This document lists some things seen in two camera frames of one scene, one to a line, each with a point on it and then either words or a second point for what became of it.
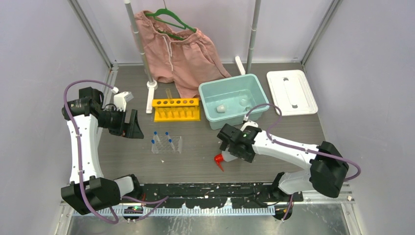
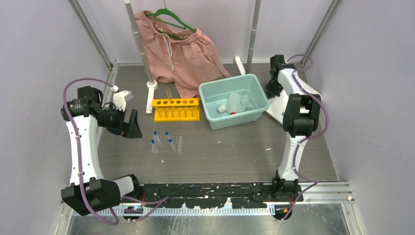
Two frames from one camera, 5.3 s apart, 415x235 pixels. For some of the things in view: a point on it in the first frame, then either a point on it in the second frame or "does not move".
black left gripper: (130, 130) does not move
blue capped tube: (153, 146) does not move
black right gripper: (247, 156) → (271, 92)
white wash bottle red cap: (225, 155) → (234, 104)
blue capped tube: (170, 141) does not move
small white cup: (220, 108) does not move
